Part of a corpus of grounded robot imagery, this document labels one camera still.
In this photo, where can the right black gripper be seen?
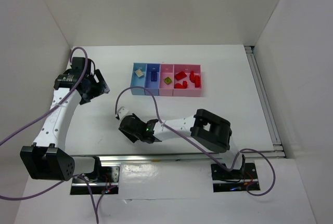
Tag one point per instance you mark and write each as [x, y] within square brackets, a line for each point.
[127, 129]

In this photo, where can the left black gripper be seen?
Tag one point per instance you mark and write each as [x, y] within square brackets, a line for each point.
[100, 84]

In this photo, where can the beige lego brick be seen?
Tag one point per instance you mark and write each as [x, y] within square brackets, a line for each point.
[139, 73]

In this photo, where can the dark blue lego brick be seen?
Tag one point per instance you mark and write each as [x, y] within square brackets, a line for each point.
[154, 76]

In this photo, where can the green square lego brick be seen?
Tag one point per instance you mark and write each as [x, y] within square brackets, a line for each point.
[167, 80]

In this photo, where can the red long lego brick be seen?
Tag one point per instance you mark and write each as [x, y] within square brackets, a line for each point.
[197, 81]

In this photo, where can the red rounded lego piece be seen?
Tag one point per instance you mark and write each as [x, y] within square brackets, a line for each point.
[178, 86]

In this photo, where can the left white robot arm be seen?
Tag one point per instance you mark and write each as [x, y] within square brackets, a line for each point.
[45, 158]

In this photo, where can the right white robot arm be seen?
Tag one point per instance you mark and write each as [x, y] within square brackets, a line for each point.
[209, 130]

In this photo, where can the light blue bin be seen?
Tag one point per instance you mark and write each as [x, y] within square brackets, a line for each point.
[135, 81]

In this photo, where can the small pink bin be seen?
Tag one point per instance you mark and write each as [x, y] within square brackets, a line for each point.
[166, 70]

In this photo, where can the large pink bin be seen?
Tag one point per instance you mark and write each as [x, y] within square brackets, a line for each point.
[190, 91]

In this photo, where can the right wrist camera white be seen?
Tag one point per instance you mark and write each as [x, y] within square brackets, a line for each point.
[121, 113]

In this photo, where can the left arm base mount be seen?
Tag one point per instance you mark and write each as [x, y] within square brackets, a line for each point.
[102, 179]

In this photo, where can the aluminium rail front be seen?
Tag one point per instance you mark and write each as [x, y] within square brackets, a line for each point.
[176, 157]

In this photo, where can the aluminium rail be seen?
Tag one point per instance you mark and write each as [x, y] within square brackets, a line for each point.
[176, 157]
[272, 128]

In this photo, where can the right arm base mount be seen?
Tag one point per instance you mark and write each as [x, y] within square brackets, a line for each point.
[236, 180]

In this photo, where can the aluminium rail right side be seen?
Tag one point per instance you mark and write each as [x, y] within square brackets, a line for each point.
[272, 128]

